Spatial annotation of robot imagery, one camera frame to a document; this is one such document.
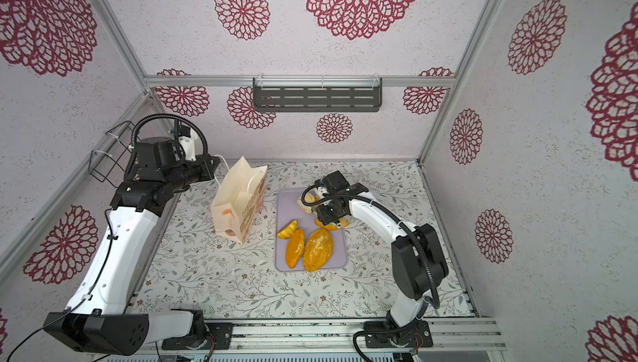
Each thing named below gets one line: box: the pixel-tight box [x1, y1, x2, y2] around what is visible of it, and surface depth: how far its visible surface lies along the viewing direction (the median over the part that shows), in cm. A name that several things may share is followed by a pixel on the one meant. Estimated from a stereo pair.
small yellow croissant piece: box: [276, 219, 299, 240], surface depth 93 cm
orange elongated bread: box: [285, 228, 305, 269], surface depth 89 cm
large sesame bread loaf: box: [303, 228, 334, 273], surface depth 87 cm
